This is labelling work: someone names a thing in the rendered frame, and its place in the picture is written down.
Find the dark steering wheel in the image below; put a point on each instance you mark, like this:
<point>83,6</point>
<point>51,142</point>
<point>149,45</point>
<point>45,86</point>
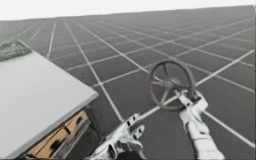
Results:
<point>153,95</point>

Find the grey cart with brown box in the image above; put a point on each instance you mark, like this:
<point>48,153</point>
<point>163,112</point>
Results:
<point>36,96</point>

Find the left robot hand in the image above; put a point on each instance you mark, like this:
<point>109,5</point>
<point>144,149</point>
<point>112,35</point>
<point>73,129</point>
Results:
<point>128,135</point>

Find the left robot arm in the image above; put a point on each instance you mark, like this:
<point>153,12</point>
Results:
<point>105,149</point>

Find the grey mesh tray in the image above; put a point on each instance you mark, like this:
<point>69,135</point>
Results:
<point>11,50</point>

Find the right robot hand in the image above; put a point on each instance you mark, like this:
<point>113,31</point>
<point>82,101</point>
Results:
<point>193,106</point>

